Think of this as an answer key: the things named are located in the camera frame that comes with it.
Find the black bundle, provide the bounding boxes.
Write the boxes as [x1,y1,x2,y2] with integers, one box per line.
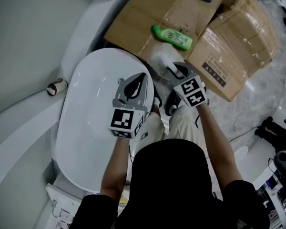
[254,116,286,153]

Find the cardboard box with dark label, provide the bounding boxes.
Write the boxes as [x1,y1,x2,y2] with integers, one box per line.
[185,26,275,102]

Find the person's left black shoe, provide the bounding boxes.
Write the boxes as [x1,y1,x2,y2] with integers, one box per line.
[152,83,163,108]

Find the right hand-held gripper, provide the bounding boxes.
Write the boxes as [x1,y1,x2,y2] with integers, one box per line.
[168,62,210,108]

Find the person's left leg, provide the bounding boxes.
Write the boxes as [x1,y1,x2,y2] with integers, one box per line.
[150,104,162,119]

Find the person's black shirt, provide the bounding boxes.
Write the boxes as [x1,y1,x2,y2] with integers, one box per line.
[72,138,270,229]

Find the green plastic bottle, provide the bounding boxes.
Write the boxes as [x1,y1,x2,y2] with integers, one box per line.
[153,24,194,52]

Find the person's left forearm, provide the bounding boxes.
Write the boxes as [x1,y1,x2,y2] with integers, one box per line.
[100,136,134,198]

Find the white fluffy duster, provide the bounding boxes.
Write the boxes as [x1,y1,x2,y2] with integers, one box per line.
[149,43,183,77]

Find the large flat cardboard box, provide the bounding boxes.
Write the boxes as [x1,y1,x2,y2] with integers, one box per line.
[103,0,224,64]

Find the chrome rail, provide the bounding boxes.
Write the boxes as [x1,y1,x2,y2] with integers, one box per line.
[51,199,63,219]

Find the white counter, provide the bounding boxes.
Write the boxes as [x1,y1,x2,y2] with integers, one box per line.
[249,137,286,229]

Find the white bathtub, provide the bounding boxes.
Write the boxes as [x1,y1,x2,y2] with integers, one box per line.
[52,48,158,192]

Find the brown and white roll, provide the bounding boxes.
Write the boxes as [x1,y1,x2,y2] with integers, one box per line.
[46,78,68,97]

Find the person's beige shorts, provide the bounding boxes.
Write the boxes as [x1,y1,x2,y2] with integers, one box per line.
[135,106,211,157]

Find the white cabinet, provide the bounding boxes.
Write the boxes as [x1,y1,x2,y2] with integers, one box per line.
[45,182,87,229]

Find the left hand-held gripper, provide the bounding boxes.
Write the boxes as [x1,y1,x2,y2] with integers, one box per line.
[107,72,151,140]

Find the gray round device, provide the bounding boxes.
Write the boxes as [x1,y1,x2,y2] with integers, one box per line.
[273,150,286,179]

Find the person's black shoe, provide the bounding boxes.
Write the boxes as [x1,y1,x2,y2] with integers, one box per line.
[152,83,163,108]
[165,91,182,117]

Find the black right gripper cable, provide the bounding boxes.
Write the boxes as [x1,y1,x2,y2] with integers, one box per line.
[194,108,201,129]

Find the person's right black shoe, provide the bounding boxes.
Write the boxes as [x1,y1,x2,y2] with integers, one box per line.
[165,91,182,117]

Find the taped wrinkled cardboard box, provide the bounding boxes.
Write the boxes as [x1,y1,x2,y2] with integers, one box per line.
[208,0,281,64]

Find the person's right forearm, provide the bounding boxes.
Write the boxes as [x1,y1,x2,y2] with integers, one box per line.
[196,103,244,191]

